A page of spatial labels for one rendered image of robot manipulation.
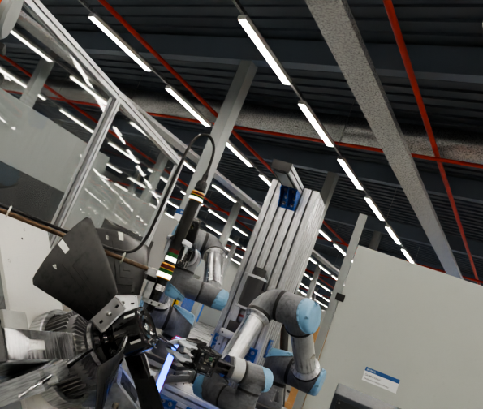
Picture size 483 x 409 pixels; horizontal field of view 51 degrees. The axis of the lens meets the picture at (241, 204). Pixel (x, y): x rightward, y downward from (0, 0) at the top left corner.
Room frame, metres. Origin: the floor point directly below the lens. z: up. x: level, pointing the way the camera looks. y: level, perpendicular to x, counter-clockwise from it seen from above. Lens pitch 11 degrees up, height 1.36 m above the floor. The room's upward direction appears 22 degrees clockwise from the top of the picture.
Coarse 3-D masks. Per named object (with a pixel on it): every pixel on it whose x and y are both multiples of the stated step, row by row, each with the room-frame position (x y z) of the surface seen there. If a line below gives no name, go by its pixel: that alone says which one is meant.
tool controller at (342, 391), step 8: (336, 392) 1.67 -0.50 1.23; (344, 392) 1.69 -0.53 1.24; (352, 392) 1.71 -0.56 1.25; (360, 392) 1.73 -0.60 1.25; (336, 400) 1.66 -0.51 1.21; (344, 400) 1.65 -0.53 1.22; (352, 400) 1.65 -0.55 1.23; (360, 400) 1.66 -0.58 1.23; (368, 400) 1.68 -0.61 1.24; (376, 400) 1.70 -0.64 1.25; (336, 408) 1.66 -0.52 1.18; (344, 408) 1.66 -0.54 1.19; (352, 408) 1.65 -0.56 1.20; (360, 408) 1.64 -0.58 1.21; (368, 408) 1.63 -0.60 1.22; (376, 408) 1.63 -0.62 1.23; (384, 408) 1.65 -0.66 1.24; (392, 408) 1.67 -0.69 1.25; (400, 408) 1.69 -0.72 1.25
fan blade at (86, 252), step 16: (80, 224) 1.29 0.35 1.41; (64, 240) 1.25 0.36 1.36; (80, 240) 1.29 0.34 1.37; (96, 240) 1.32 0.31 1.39; (48, 256) 1.22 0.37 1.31; (64, 256) 1.25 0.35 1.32; (80, 256) 1.29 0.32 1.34; (96, 256) 1.33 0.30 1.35; (48, 272) 1.22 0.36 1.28; (64, 272) 1.26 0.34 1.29; (80, 272) 1.30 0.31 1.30; (96, 272) 1.33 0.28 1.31; (48, 288) 1.24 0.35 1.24; (64, 288) 1.27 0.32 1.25; (80, 288) 1.31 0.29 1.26; (96, 288) 1.34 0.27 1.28; (112, 288) 1.38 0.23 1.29; (64, 304) 1.29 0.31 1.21; (80, 304) 1.33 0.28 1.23; (96, 304) 1.36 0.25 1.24
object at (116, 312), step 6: (114, 300) 1.40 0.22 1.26; (108, 306) 1.40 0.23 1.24; (114, 306) 1.41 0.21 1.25; (120, 306) 1.42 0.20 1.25; (102, 312) 1.39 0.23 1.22; (114, 312) 1.42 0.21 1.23; (120, 312) 1.43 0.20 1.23; (96, 318) 1.38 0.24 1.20; (102, 318) 1.40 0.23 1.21; (108, 318) 1.41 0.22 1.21; (114, 318) 1.42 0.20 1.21; (96, 324) 1.39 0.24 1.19; (102, 324) 1.40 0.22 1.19; (108, 324) 1.42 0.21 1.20; (102, 330) 1.41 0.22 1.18
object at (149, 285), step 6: (150, 270) 1.53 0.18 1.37; (156, 270) 1.54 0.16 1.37; (144, 276) 1.56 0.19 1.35; (150, 276) 1.53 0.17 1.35; (150, 282) 1.54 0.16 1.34; (144, 288) 1.55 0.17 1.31; (150, 288) 1.54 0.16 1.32; (144, 294) 1.54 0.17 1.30; (144, 300) 1.53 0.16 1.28; (150, 300) 1.53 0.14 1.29; (156, 306) 1.53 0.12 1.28; (162, 306) 1.55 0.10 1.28
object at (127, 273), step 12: (96, 228) 1.58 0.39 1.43; (120, 240) 1.62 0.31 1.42; (132, 240) 1.65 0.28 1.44; (132, 252) 1.62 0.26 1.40; (144, 252) 1.66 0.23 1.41; (120, 264) 1.57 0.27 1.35; (144, 264) 1.63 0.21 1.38; (120, 276) 1.55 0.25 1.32; (132, 276) 1.57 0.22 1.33; (120, 288) 1.53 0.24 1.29; (132, 288) 1.54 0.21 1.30
